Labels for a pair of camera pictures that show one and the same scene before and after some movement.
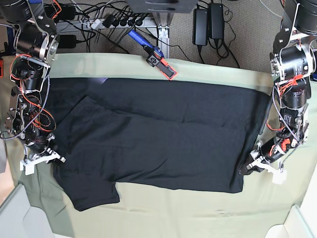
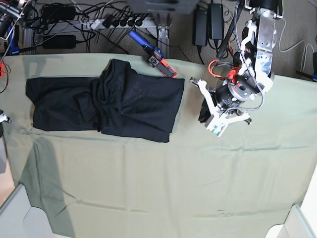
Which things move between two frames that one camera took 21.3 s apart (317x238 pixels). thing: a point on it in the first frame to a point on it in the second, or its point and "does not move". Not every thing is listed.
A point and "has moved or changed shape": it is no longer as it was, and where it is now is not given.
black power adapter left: [200, 27] does not move
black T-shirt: [106, 132] has moved or changed shape
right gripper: [259, 161] to [222, 117]
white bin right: [301, 222] does not move
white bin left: [19, 219] does not move
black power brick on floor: [67, 41] does not move
